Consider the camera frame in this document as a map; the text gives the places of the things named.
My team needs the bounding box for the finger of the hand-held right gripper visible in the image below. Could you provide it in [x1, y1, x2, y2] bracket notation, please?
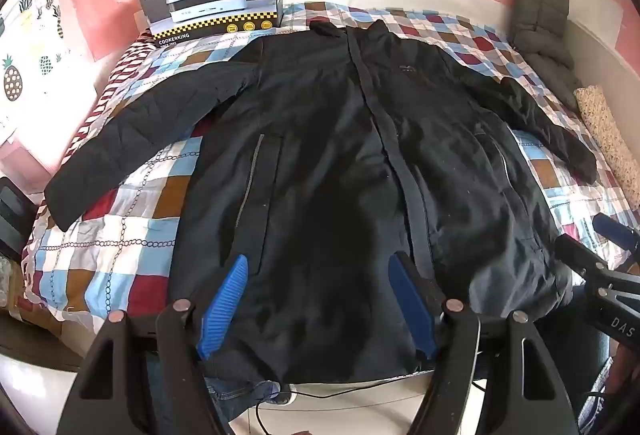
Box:
[554, 234, 618, 282]
[593, 212, 640, 253]

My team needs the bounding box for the checkered patchwork blanket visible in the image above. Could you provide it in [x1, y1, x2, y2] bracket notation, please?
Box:
[20, 0, 640, 351]

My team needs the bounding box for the dark flat device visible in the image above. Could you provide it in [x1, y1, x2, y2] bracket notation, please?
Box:
[0, 175, 39, 261]

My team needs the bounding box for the black cable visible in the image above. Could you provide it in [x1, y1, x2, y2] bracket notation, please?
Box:
[255, 377, 437, 435]

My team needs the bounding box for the black appliance carton box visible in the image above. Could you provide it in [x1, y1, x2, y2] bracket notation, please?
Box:
[137, 0, 285, 50]

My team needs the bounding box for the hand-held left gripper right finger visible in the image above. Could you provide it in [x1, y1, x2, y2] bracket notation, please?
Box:
[387, 250, 577, 435]

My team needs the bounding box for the person's leg in jeans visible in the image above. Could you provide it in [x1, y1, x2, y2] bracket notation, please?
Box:
[202, 365, 293, 435]

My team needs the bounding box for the grey padded jacket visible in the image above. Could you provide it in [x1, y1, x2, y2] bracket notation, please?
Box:
[510, 0, 587, 112]

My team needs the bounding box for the black jacket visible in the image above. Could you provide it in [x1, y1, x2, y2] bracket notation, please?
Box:
[44, 19, 599, 386]

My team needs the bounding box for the pineapple print white cloth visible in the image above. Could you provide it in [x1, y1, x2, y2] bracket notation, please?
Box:
[0, 0, 98, 141]

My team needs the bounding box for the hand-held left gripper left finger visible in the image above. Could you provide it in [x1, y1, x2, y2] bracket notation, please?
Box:
[75, 254, 250, 435]

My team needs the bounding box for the beige textured cushion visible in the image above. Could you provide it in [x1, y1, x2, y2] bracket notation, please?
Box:
[572, 85, 640, 211]

